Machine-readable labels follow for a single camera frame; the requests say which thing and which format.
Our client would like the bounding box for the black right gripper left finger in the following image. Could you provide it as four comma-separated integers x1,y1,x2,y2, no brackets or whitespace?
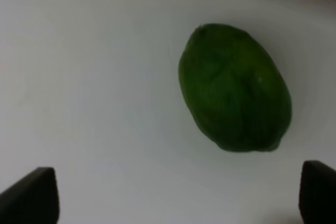
1,167,60,224

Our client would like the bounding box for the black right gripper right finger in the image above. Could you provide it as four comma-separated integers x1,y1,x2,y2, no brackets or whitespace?
299,161,335,224

